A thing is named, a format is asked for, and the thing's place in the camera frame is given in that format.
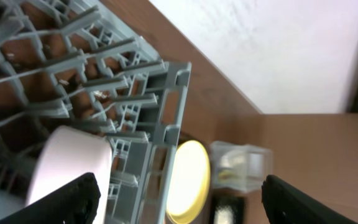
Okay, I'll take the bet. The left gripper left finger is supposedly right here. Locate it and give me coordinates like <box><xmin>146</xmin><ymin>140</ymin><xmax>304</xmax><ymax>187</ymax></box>
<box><xmin>0</xmin><ymin>172</ymin><xmax>101</xmax><ymax>224</ymax></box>

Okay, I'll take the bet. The yellow plate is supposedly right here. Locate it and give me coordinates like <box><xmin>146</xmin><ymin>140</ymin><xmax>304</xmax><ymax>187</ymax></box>
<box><xmin>165</xmin><ymin>139</ymin><xmax>211</xmax><ymax>224</ymax></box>

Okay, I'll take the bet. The clear plastic bin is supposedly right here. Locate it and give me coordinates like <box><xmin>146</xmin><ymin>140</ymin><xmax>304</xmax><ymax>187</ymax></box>
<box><xmin>210</xmin><ymin>141</ymin><xmax>273</xmax><ymax>194</ymax></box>

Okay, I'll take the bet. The black waste tray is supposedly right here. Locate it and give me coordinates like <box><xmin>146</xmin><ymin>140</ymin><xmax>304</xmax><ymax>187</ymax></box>
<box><xmin>209</xmin><ymin>195</ymin><xmax>246</xmax><ymax>224</ymax></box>

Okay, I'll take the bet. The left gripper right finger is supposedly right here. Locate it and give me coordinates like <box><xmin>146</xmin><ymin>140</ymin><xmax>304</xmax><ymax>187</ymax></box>
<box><xmin>262</xmin><ymin>175</ymin><xmax>355</xmax><ymax>224</ymax></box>

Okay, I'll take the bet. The grey plastic dish rack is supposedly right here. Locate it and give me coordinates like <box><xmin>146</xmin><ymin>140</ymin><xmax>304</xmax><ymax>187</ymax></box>
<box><xmin>0</xmin><ymin>0</ymin><xmax>191</xmax><ymax>223</ymax></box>

